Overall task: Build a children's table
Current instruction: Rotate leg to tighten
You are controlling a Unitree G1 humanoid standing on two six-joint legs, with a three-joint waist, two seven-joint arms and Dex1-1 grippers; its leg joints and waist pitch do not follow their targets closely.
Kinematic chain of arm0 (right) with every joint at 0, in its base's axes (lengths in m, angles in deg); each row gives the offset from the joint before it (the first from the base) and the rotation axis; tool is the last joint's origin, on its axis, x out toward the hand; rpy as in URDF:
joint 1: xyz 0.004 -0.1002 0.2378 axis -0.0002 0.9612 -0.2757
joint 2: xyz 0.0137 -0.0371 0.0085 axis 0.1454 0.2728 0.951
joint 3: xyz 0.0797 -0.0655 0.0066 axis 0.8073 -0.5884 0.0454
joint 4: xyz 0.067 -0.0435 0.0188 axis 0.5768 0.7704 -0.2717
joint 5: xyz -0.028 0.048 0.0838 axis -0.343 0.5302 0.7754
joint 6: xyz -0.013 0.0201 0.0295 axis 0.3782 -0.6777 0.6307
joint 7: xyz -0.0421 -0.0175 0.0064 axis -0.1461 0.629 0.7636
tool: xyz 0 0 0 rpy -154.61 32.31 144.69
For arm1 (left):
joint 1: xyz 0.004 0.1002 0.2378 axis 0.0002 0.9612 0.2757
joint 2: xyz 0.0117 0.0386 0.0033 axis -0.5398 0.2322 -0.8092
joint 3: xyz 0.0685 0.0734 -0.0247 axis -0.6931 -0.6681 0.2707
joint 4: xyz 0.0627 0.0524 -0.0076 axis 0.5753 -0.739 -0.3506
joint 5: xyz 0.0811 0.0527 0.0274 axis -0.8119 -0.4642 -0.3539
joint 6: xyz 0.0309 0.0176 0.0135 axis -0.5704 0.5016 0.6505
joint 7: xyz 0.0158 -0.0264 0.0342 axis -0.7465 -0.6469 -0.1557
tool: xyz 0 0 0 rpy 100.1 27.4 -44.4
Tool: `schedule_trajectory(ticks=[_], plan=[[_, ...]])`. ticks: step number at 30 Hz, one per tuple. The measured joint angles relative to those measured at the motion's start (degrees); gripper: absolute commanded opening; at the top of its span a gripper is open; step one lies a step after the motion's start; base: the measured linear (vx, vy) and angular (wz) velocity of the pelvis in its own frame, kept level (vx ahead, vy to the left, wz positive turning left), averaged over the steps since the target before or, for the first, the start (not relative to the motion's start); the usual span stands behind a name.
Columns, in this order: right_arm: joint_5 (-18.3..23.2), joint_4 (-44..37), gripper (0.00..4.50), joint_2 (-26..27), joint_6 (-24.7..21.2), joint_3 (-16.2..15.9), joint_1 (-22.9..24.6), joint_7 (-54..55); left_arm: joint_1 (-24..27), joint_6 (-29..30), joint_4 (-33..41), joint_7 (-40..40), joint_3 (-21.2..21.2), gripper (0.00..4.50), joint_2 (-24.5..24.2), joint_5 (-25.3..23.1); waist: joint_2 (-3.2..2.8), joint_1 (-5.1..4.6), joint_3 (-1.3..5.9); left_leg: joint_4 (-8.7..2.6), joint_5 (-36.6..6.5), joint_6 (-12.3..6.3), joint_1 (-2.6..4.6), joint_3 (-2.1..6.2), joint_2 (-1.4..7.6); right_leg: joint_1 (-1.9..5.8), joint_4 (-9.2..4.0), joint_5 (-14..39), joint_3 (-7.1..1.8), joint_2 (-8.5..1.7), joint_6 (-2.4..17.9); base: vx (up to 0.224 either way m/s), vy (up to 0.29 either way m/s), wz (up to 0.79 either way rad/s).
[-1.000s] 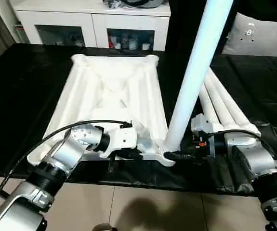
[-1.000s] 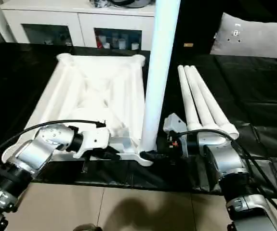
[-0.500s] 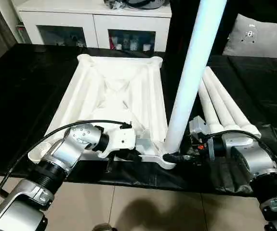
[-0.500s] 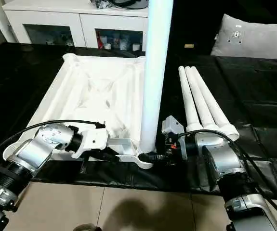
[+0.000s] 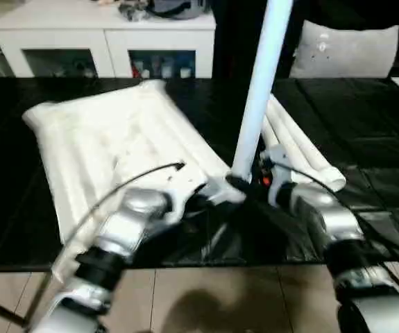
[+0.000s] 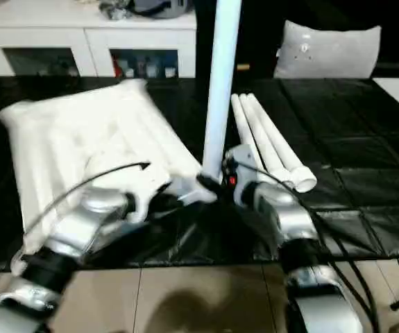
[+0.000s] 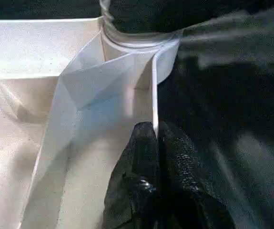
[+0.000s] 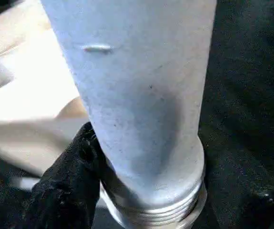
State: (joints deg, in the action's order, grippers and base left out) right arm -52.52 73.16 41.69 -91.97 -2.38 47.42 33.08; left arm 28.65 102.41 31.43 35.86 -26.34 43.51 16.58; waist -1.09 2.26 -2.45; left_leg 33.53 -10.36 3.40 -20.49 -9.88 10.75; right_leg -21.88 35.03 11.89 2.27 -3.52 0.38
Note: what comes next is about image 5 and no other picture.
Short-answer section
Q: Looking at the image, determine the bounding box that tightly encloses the black metal frame bar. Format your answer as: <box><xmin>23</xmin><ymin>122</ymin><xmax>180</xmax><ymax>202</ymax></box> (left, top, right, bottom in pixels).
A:
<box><xmin>0</xmin><ymin>293</ymin><xmax>28</xmax><ymax>329</ymax></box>

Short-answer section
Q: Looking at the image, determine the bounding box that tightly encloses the black cabinet with gold label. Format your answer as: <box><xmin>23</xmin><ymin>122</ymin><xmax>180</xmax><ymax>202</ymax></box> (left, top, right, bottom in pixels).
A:
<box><xmin>216</xmin><ymin>0</ymin><xmax>304</xmax><ymax>79</ymax></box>

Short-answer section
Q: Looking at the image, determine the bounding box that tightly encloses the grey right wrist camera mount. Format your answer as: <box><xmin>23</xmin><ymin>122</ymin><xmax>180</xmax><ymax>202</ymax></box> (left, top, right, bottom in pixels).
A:
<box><xmin>261</xmin><ymin>145</ymin><xmax>292</xmax><ymax>207</ymax></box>

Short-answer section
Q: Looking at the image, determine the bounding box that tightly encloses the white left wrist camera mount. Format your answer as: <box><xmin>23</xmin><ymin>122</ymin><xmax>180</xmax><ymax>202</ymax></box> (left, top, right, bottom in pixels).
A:
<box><xmin>164</xmin><ymin>162</ymin><xmax>221</xmax><ymax>226</ymax></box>

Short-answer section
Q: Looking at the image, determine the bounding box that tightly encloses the grey cushion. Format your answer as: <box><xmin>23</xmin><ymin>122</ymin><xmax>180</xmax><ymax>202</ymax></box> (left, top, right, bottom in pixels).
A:
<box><xmin>289</xmin><ymin>19</ymin><xmax>399</xmax><ymax>79</ymax></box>

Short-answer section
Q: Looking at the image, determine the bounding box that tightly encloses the white glass-door cabinet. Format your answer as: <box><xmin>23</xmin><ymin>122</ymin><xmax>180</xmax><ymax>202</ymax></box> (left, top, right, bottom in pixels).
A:
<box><xmin>0</xmin><ymin>5</ymin><xmax>217</xmax><ymax>79</ymax></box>

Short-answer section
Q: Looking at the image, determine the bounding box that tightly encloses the black work mat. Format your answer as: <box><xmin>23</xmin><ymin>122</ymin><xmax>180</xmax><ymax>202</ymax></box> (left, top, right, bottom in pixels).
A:
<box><xmin>0</xmin><ymin>76</ymin><xmax>399</xmax><ymax>270</ymax></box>

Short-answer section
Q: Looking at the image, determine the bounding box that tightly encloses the white plastic table top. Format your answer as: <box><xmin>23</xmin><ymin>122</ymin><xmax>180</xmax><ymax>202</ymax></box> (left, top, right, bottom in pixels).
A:
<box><xmin>22</xmin><ymin>78</ymin><xmax>247</xmax><ymax>285</ymax></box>

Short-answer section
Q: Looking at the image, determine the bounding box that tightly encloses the grey round helmet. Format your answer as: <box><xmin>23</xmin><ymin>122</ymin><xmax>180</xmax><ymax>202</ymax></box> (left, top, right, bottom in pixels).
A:
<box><xmin>146</xmin><ymin>0</ymin><xmax>207</xmax><ymax>19</ymax></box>

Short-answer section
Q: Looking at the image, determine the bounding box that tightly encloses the white plastic table leg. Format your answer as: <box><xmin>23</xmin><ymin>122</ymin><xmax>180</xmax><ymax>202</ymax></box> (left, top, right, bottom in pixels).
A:
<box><xmin>264</xmin><ymin>103</ymin><xmax>325</xmax><ymax>181</ymax></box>
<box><xmin>268</xmin><ymin>92</ymin><xmax>347</xmax><ymax>192</ymax></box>
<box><xmin>231</xmin><ymin>0</ymin><xmax>293</xmax><ymax>183</ymax></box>
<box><xmin>261</xmin><ymin>114</ymin><xmax>290</xmax><ymax>164</ymax></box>

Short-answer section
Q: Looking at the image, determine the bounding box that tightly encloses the dark clutter pile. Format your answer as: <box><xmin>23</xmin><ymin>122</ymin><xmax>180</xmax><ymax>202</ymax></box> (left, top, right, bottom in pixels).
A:
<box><xmin>117</xmin><ymin>3</ymin><xmax>150</xmax><ymax>21</ymax></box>

